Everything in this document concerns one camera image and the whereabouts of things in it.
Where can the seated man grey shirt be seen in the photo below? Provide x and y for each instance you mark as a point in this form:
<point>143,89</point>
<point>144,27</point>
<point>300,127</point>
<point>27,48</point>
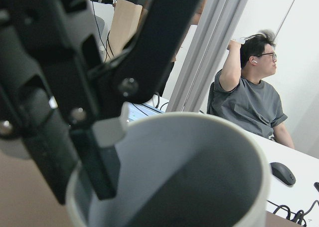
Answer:
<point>239,93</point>

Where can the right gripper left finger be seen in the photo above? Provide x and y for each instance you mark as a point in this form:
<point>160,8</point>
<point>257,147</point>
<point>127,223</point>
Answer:
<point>54,92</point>

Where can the aluminium frame post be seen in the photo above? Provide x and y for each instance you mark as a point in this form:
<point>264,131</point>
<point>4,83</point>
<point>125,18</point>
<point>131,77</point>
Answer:
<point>214,31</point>

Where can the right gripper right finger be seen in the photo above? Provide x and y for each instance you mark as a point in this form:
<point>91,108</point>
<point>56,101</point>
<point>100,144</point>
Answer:
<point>139,70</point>

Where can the wooden board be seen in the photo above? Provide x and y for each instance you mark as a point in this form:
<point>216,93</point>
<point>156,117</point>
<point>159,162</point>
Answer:
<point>124,25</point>

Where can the black computer mouse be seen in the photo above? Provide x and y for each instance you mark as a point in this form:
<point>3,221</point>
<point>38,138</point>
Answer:
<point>283,173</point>

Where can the white HOME mug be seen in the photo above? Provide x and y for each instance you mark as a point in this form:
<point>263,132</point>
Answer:
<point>179,169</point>

